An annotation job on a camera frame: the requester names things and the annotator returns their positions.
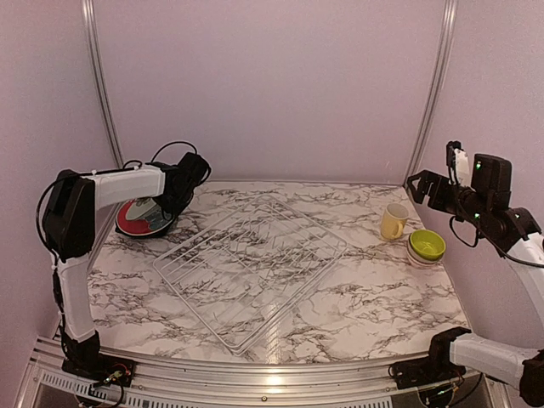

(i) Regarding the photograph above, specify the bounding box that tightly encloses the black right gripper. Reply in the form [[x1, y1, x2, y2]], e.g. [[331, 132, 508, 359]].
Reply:
[[407, 170, 490, 227]]

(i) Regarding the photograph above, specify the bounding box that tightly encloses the yellow ceramic mug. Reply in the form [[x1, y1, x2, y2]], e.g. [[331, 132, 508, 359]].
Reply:
[[380, 203, 409, 241]]

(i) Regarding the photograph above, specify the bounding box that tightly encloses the lime green bowl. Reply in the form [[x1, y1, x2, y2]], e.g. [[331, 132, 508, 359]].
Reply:
[[409, 229, 446, 261]]

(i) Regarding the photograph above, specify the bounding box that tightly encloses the red patterned white bowl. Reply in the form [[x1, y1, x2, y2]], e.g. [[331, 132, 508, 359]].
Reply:
[[406, 249, 440, 269]]

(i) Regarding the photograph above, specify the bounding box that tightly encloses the black round plate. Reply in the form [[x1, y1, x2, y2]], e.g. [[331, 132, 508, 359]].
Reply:
[[115, 218, 174, 239]]

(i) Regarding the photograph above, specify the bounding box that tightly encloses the teal patterned plate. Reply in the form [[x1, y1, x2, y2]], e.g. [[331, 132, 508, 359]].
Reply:
[[116, 198, 173, 238]]

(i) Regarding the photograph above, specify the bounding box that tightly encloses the grey floral plate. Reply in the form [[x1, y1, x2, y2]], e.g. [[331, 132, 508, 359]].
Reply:
[[125, 198, 173, 230]]

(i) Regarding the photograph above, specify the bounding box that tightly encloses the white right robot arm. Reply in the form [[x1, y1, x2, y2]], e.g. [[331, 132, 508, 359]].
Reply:
[[407, 147, 543, 407]]

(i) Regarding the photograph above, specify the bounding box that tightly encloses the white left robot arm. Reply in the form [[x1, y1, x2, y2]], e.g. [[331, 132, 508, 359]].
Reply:
[[37, 152, 212, 343]]

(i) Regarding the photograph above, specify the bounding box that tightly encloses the right aluminium corner post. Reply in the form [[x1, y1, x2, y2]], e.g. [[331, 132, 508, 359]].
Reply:
[[405, 0, 458, 184]]

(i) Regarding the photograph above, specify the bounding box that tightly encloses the aluminium corner post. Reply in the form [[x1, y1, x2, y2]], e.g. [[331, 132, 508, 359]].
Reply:
[[80, 0, 124, 169], [405, 0, 458, 184]]

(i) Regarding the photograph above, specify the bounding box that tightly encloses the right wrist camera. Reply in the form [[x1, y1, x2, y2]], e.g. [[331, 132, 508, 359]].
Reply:
[[446, 141, 471, 187]]

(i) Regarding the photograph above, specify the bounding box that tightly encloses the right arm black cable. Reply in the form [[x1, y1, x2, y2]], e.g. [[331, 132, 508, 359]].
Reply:
[[445, 144, 544, 269]]

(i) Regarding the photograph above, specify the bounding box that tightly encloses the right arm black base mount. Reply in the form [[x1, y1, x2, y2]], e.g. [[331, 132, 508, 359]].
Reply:
[[388, 326, 471, 389]]

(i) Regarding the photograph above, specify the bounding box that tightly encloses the white wire dish rack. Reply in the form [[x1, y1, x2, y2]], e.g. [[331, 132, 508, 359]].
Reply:
[[153, 195, 348, 355]]

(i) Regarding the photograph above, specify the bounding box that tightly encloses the aluminium front frame rail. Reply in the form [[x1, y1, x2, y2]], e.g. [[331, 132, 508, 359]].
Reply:
[[14, 337, 511, 407]]

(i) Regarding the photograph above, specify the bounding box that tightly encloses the left aluminium corner post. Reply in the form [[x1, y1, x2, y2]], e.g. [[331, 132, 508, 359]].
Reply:
[[80, 0, 124, 169]]

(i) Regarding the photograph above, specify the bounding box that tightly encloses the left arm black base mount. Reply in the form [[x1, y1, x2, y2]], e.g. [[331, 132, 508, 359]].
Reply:
[[60, 331, 135, 387]]

